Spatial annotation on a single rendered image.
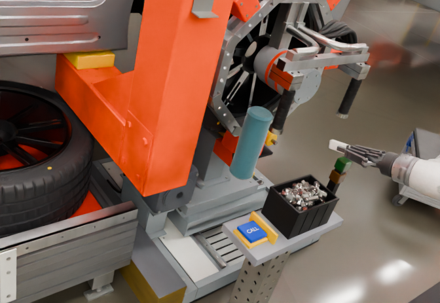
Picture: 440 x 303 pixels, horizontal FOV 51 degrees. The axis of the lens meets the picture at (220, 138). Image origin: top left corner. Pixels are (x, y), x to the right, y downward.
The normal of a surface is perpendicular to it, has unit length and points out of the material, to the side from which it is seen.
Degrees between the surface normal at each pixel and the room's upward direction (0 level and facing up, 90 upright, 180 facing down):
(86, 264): 90
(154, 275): 0
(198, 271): 0
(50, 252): 90
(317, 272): 0
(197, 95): 90
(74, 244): 90
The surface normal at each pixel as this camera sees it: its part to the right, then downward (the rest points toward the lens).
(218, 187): 0.23, -0.82
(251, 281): -0.76, 0.18
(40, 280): 0.60, 0.54
